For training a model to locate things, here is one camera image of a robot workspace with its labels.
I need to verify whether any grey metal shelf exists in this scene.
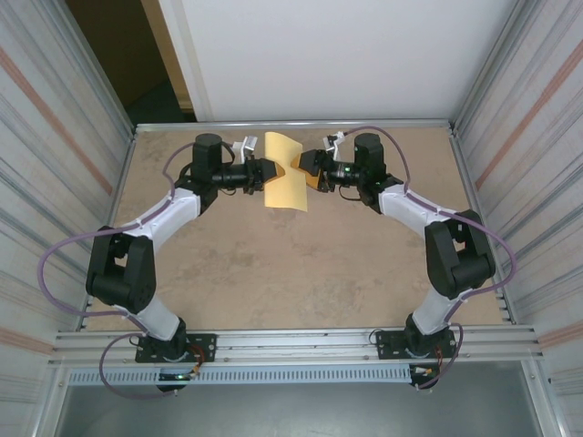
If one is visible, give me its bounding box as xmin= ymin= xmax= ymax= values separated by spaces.
xmin=54 ymin=363 xmax=547 ymax=437

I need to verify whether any white door frame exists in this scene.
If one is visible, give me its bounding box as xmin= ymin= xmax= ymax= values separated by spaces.
xmin=157 ymin=0 xmax=215 ymax=123

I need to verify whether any wide aluminium mounting rail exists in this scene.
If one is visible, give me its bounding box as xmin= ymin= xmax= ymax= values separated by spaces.
xmin=53 ymin=323 xmax=546 ymax=368

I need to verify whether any long aluminium table edge rail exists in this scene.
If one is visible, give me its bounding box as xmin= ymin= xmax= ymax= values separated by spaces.
xmin=134 ymin=118 xmax=456 ymax=133

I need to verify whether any yellow cloth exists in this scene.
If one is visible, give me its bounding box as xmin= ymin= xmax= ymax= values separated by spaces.
xmin=262 ymin=130 xmax=311 ymax=213

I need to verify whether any grey slotted cable duct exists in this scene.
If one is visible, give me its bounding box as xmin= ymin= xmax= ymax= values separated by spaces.
xmin=67 ymin=366 xmax=414 ymax=386

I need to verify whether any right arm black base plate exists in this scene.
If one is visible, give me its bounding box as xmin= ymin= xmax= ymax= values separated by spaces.
xmin=373 ymin=328 xmax=456 ymax=361

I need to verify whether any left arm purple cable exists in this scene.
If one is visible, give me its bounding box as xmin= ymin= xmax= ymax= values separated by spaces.
xmin=38 ymin=143 xmax=201 ymax=400

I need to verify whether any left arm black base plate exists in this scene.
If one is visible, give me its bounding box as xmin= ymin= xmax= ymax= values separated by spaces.
xmin=135 ymin=332 xmax=218 ymax=364

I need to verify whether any aluminium side rail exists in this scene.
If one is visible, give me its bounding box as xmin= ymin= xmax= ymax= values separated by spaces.
xmin=448 ymin=125 xmax=518 ymax=325
xmin=81 ymin=129 xmax=138 ymax=331

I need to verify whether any ribbed translucent enclosure panel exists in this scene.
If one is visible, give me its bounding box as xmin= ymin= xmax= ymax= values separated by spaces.
xmin=455 ymin=0 xmax=583 ymax=401
xmin=0 ymin=0 xmax=136 ymax=401

